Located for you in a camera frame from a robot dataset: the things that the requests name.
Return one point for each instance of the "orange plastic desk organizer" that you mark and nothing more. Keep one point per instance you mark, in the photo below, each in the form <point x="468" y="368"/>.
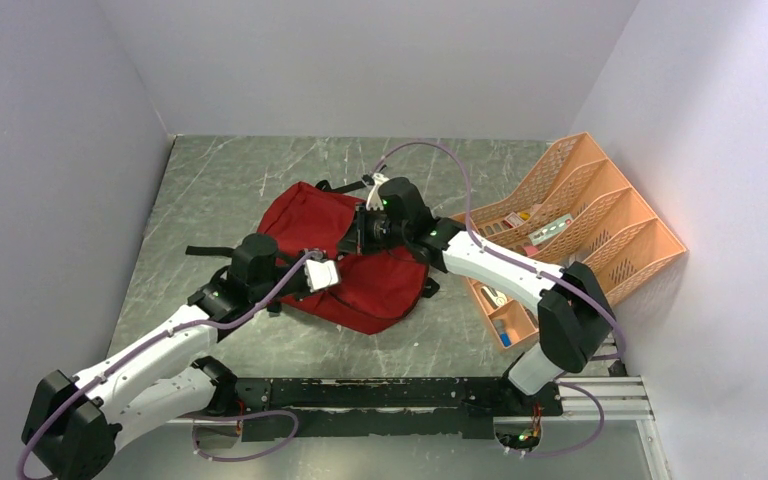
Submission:
<point x="614" y="230"/>

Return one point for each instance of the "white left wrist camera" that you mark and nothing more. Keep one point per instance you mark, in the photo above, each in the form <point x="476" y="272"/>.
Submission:
<point x="321" y="274"/>

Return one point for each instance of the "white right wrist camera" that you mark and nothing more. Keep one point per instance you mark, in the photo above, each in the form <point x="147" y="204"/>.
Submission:
<point x="374" y="200"/>

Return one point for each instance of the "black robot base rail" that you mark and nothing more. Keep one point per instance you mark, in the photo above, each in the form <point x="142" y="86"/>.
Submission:
<point x="470" y="407"/>

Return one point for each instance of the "blue glue stick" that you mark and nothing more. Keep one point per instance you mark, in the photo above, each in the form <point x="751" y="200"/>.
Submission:
<point x="501" y="330"/>

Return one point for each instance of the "red student backpack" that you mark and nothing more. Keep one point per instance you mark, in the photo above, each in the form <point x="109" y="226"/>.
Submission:
<point x="357" y="272"/>

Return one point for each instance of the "white stapler in organizer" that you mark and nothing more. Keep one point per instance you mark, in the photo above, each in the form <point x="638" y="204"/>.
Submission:
<point x="493" y="297"/>

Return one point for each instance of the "white green ruler case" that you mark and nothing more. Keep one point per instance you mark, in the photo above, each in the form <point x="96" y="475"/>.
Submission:
<point x="544" y="234"/>

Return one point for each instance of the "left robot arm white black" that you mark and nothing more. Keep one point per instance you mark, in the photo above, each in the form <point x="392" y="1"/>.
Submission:
<point x="77" y="423"/>

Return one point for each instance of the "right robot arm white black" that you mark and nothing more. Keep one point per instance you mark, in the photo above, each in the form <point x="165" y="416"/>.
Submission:
<point x="573" y="314"/>

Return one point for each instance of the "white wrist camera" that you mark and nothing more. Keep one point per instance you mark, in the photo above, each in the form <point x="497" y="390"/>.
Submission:
<point x="321" y="274"/>
<point x="374" y="200"/>

